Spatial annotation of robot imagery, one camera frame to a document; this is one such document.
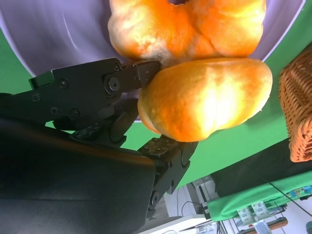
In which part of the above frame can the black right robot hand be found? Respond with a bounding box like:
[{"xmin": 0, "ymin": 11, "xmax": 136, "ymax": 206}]
[{"xmin": 0, "ymin": 57, "xmax": 198, "ymax": 234}]

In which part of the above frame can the orange striped round bun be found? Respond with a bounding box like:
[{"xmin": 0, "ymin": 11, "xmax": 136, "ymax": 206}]
[{"xmin": 137, "ymin": 58, "xmax": 273, "ymax": 143}]

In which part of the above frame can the orange striped ring bread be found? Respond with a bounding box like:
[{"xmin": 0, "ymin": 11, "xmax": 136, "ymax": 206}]
[{"xmin": 107, "ymin": 0, "xmax": 267, "ymax": 64}]

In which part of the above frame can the lavender plate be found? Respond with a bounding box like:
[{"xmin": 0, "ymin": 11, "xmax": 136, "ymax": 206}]
[{"xmin": 0, "ymin": 0, "xmax": 307, "ymax": 122}]

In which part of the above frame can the orange wicker basket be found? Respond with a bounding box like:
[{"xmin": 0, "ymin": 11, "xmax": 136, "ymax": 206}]
[{"xmin": 278, "ymin": 48, "xmax": 312, "ymax": 163}]

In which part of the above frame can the green printed cloth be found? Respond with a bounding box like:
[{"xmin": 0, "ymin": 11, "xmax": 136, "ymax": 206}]
[{"xmin": 207, "ymin": 177, "xmax": 312, "ymax": 222}]

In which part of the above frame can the black backdrop curtain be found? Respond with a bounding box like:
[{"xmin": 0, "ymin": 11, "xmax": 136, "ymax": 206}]
[{"xmin": 211, "ymin": 138, "xmax": 312, "ymax": 203}]

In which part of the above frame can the white metal frame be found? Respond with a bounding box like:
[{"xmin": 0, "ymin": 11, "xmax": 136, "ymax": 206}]
[{"xmin": 190, "ymin": 175, "xmax": 220, "ymax": 215}]

